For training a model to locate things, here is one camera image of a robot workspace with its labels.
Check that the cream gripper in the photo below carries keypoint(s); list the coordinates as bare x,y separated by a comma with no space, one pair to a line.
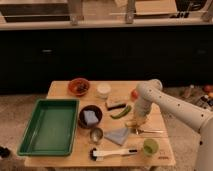
139,120

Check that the yellow banana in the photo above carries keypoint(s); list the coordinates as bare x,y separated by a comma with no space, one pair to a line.
131,124

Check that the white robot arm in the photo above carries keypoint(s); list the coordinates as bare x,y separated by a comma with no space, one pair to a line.
197,118

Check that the green plastic cup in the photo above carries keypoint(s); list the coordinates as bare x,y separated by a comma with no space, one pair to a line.
150,147

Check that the small metal cup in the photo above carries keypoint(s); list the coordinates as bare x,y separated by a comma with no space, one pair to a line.
96,134

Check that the white cup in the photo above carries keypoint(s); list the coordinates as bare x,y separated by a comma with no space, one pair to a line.
103,90

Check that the metal fork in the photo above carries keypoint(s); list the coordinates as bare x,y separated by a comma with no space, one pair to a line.
139,131

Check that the green pepper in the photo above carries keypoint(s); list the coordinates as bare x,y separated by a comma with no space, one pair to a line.
123,113

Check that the blue grey cloth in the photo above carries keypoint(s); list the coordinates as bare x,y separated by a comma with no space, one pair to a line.
118,136

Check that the red tomato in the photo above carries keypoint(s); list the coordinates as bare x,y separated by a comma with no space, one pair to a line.
134,94

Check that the black and tan sponge block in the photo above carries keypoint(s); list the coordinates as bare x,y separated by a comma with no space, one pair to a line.
114,104

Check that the blue sponge in bowl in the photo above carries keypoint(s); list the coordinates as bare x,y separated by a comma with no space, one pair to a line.
90,117

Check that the dark brown bowl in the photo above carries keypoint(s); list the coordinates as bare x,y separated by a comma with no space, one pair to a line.
98,114

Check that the orange bowl with dark items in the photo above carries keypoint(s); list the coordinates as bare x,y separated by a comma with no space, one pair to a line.
78,86

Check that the dark cabinet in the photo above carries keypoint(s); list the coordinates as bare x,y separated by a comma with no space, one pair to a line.
177,55

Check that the green plastic tray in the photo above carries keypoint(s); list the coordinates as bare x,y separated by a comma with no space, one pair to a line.
51,128

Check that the black object on floor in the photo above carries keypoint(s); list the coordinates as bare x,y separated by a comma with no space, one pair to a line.
4,152

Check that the white handled black brush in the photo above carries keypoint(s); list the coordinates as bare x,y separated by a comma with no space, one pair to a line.
96,154

